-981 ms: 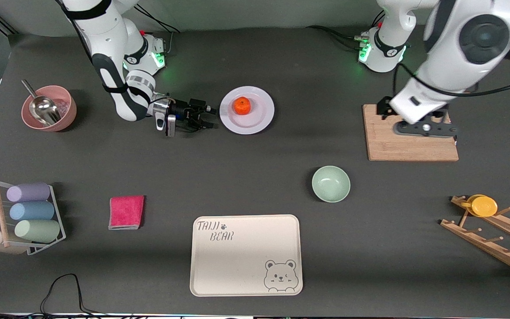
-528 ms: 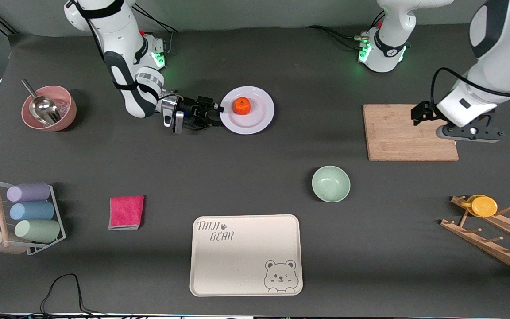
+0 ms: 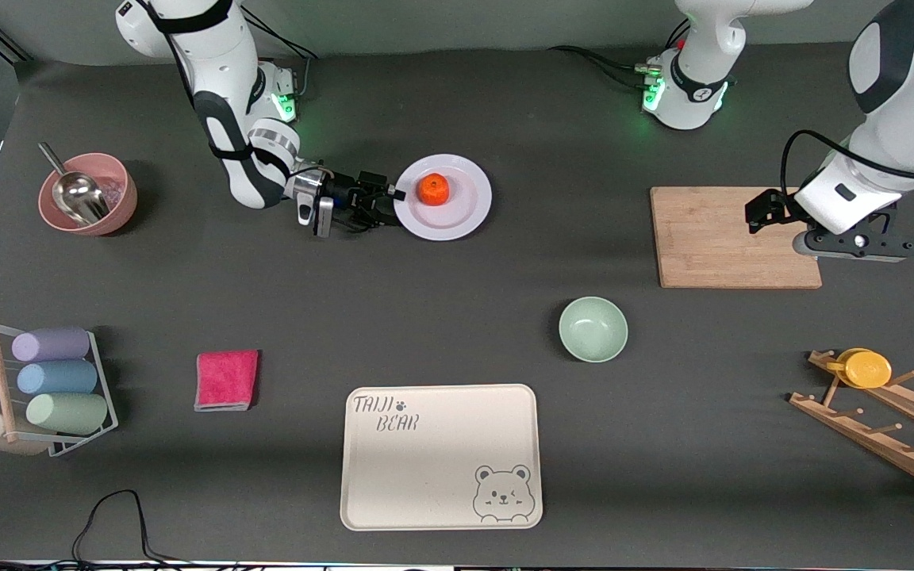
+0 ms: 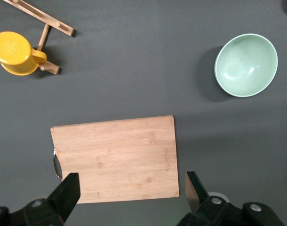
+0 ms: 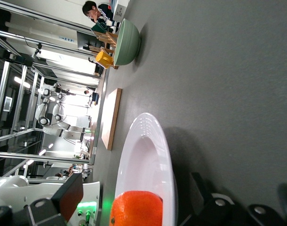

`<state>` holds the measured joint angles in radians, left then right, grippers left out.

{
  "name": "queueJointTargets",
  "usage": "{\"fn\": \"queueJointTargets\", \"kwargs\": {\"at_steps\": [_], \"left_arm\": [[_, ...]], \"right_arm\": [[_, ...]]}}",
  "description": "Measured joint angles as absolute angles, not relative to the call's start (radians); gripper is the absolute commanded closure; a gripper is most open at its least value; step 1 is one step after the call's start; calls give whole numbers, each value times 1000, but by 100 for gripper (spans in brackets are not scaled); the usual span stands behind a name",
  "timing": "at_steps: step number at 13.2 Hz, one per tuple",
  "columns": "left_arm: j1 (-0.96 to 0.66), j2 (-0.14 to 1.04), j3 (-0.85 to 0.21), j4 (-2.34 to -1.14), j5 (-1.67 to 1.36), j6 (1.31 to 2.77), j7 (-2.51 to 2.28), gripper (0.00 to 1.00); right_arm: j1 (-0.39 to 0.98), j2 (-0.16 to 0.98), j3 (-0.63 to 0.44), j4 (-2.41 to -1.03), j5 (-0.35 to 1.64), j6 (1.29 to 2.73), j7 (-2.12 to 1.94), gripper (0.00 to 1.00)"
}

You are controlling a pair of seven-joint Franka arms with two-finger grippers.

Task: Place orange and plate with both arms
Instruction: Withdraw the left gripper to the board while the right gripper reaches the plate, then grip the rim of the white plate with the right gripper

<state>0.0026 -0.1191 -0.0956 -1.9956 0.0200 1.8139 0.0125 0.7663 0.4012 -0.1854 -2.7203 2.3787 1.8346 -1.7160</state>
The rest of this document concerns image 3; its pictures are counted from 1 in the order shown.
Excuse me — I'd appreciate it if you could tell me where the orange fruit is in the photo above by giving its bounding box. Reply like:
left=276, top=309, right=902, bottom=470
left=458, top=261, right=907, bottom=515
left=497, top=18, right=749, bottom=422
left=416, top=173, right=451, bottom=207

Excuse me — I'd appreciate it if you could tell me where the white round plate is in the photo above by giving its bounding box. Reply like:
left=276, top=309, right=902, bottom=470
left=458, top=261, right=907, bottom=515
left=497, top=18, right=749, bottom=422
left=393, top=154, right=493, bottom=242

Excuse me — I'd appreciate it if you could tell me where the yellow small plate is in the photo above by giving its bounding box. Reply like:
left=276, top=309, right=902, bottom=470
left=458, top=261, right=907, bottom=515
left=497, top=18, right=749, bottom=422
left=844, top=351, right=893, bottom=389
left=825, top=347, right=874, bottom=376

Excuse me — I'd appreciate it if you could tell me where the wooden cutting board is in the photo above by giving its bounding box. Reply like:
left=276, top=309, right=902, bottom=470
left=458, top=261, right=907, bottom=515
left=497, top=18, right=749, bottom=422
left=650, top=186, right=823, bottom=289

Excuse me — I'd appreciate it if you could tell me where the pale green bowl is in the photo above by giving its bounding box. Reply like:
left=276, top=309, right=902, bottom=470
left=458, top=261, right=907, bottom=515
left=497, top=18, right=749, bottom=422
left=559, top=297, right=629, bottom=364

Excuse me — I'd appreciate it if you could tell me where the pink bowl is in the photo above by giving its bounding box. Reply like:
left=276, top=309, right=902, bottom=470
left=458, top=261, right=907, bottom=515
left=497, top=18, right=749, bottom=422
left=38, top=153, right=140, bottom=237

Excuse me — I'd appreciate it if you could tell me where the pink folded cloth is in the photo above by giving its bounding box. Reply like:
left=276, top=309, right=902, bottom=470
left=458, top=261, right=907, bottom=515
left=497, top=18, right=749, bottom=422
left=194, top=350, right=260, bottom=412

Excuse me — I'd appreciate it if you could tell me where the wooden peg dish rack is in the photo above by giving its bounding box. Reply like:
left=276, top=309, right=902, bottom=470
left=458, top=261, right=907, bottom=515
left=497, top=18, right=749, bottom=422
left=789, top=349, right=914, bottom=500

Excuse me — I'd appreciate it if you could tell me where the metal scoop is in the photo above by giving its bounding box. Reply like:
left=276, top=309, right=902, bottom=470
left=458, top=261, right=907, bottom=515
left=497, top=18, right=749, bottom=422
left=37, top=141, right=112, bottom=226

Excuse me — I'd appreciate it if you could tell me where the cream bear print tray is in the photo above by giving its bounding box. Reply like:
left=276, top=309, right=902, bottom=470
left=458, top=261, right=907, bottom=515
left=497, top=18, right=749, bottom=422
left=340, top=384, right=543, bottom=531

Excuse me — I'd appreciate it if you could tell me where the purple cup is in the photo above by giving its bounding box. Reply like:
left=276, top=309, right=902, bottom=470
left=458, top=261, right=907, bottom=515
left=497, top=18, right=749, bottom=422
left=12, top=327, right=91, bottom=363

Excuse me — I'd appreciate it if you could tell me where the blue cup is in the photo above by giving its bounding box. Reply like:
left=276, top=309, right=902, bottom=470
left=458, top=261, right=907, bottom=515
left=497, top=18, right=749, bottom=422
left=17, top=361, right=98, bottom=396

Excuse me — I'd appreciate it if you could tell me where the green cup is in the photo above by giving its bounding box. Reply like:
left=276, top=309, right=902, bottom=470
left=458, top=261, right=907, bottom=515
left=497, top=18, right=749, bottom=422
left=26, top=393, right=109, bottom=435

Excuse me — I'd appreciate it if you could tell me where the white wire cup rack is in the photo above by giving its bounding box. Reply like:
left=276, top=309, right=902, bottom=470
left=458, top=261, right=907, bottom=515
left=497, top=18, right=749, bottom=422
left=0, top=319, right=120, bottom=458

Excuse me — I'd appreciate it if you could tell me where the black looped table cable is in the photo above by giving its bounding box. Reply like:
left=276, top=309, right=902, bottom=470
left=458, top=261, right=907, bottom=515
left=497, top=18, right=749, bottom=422
left=71, top=489, right=188, bottom=565

